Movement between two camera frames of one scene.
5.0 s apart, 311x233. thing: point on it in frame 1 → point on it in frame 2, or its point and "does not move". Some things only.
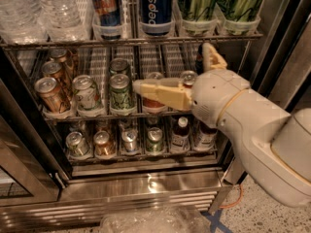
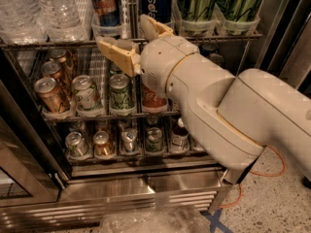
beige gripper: x=218 y=96 → x=161 y=63
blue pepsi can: x=156 y=9 does not move
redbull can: x=106 y=1 does not move
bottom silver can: x=129 y=137 does not move
